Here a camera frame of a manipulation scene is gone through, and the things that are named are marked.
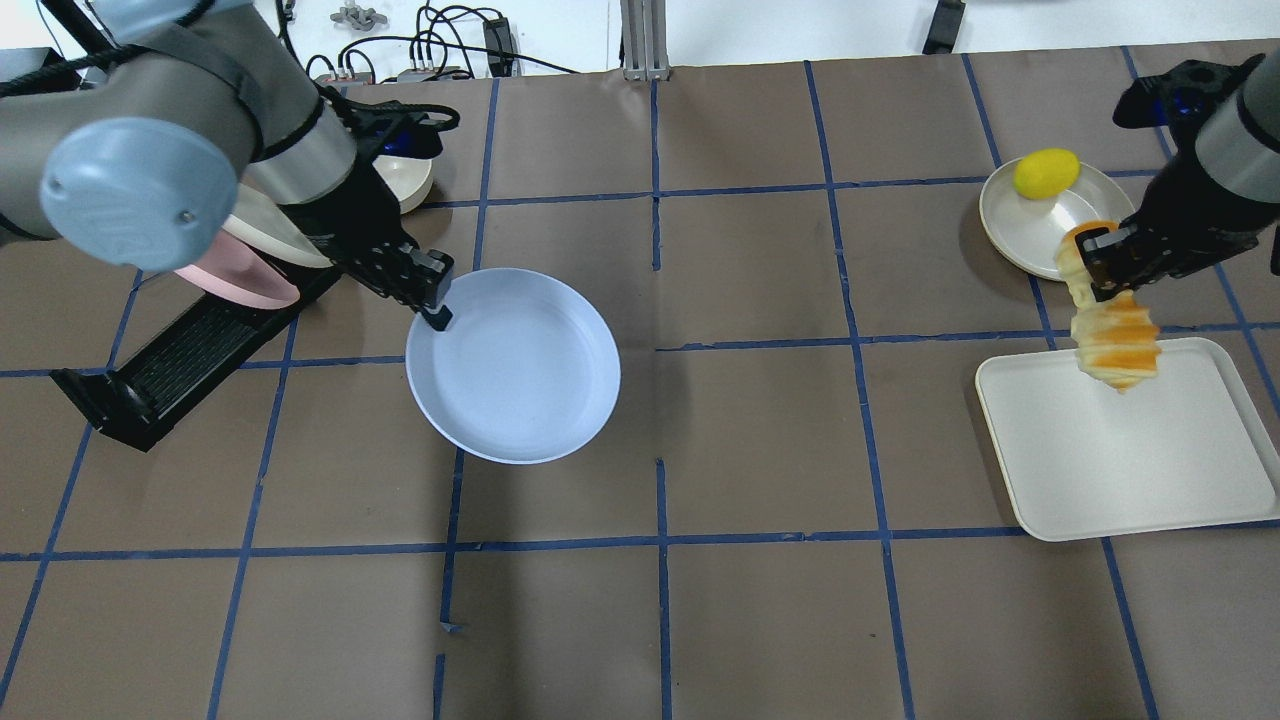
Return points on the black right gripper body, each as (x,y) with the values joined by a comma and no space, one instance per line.
(1172,225)

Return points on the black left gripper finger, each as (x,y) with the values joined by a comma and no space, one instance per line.
(437,316)

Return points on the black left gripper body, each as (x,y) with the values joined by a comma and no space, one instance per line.
(338,219)

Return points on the blue plate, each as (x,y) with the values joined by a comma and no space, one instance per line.
(527,370)

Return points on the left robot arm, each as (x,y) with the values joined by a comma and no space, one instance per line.
(135,153)

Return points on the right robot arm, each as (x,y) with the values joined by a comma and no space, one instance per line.
(1212,108)

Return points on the cream plate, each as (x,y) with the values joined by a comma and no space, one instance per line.
(257,221)

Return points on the pink plate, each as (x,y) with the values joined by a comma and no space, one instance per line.
(248,282)

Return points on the yellow lemon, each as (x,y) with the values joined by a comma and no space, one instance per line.
(1046,173)

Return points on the cream shallow bowl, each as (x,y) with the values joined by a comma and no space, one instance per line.
(1027,232)

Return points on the cream rectangular tray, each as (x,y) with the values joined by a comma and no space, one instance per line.
(1080,460)

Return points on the black power adapter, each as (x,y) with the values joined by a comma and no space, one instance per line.
(500,47)

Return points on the black dish rack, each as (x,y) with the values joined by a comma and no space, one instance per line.
(140,402)

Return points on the aluminium frame post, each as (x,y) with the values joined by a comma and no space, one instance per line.
(644,55)

